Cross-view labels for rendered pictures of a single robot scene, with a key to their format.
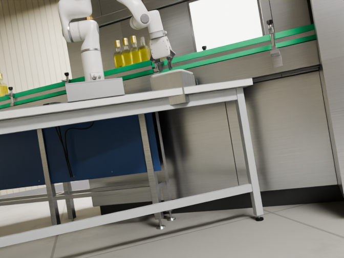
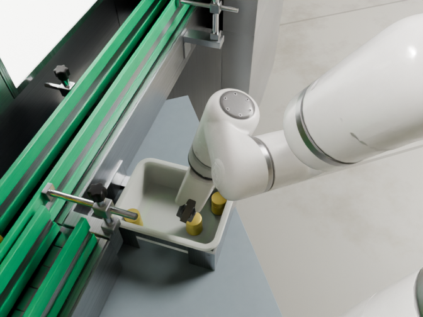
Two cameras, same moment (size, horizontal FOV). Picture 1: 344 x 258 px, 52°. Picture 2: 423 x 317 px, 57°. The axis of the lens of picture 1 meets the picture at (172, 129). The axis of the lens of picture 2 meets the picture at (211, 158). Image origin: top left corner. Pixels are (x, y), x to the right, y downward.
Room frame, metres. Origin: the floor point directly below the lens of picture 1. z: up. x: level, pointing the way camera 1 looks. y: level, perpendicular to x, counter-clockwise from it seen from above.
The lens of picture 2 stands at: (1.84, 0.38, 1.52)
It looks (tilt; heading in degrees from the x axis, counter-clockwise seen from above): 52 degrees down; 266
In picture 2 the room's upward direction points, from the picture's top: straight up
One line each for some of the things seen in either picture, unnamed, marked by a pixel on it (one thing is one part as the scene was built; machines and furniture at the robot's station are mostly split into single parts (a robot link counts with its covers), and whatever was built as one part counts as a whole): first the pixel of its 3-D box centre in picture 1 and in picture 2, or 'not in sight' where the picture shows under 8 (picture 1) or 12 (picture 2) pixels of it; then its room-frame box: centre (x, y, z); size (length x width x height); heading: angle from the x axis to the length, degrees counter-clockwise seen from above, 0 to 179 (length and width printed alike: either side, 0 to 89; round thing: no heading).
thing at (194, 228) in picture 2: not in sight; (194, 223); (1.85, -0.02, 0.79); 0.04 x 0.04 x 0.04
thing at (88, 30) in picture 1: (86, 37); not in sight; (1.75, 0.34, 1.07); 0.13 x 0.10 x 0.16; 92
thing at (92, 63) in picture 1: (93, 67); not in sight; (1.74, 0.33, 0.91); 0.16 x 0.13 x 0.15; 25
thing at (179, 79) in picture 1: (175, 84); (165, 209); (1.91, -0.06, 0.79); 0.27 x 0.17 x 0.08; 159
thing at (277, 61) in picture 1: (273, 43); (207, 24); (1.79, -0.58, 0.90); 0.17 x 0.05 x 0.23; 159
